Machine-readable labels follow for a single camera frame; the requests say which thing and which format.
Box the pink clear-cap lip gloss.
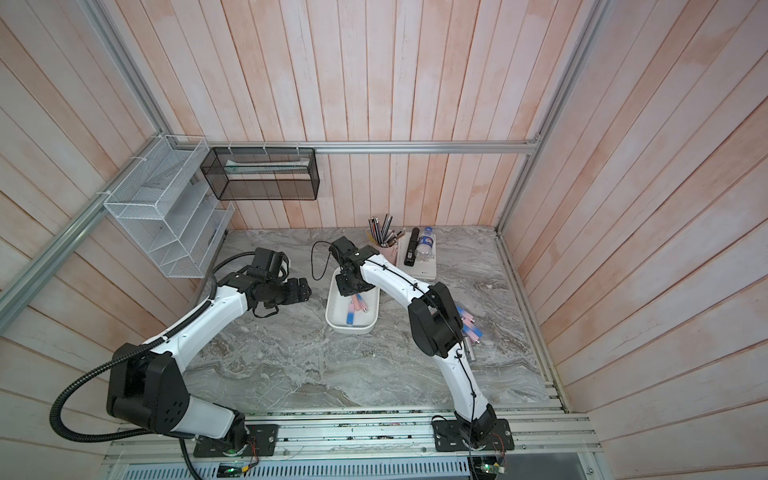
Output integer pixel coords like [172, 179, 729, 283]
[352, 294, 368, 312]

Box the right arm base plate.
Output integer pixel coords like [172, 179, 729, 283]
[430, 416, 515, 453]

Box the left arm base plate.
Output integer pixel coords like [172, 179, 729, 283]
[193, 423, 279, 458]

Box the black stapler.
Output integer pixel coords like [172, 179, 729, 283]
[403, 227, 420, 267]

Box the blue pink lipstick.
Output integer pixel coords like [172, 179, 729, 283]
[462, 324, 483, 343]
[346, 301, 356, 326]
[457, 306, 474, 324]

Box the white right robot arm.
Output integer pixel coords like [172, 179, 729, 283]
[329, 236, 497, 449]

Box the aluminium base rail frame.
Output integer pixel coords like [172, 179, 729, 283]
[95, 407, 601, 480]

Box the white plastic storage box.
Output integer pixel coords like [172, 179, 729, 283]
[325, 279, 381, 335]

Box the pink metal pen bucket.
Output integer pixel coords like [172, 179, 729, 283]
[379, 243, 398, 265]

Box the silver lipstick tube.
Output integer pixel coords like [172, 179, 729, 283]
[463, 337, 476, 362]

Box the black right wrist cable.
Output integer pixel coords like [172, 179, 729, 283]
[310, 239, 337, 282]

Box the white wire wall shelf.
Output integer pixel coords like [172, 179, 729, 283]
[104, 135, 234, 279]

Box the black mesh wall basket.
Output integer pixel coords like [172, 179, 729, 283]
[200, 146, 320, 201]

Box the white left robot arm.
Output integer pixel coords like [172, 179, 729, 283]
[106, 248, 311, 450]

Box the clear Pepsi plastic bottle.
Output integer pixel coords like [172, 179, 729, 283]
[416, 226, 435, 261]

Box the bundle of coloured pens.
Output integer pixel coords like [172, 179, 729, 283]
[367, 213, 405, 248]

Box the black corrugated cable conduit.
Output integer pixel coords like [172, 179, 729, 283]
[49, 250, 256, 444]

